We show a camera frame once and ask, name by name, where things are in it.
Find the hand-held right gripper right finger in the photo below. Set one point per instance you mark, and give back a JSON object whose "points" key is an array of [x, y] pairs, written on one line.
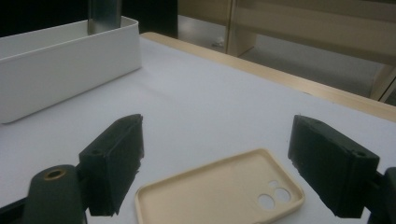
{"points": [[330, 168]]}

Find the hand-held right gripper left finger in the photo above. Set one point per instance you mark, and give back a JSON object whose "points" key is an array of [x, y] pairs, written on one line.
{"points": [[109, 168]]}

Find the beige phone case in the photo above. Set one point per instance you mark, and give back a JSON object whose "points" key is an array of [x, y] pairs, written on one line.
{"points": [[211, 193]]}

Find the white storage box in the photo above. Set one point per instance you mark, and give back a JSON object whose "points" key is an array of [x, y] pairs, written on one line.
{"points": [[62, 71]]}

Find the clear grey phone case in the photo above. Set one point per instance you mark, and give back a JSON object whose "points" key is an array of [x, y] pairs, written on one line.
{"points": [[104, 18]]}

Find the wooden table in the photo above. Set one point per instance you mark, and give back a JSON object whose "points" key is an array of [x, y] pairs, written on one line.
{"points": [[280, 77]]}

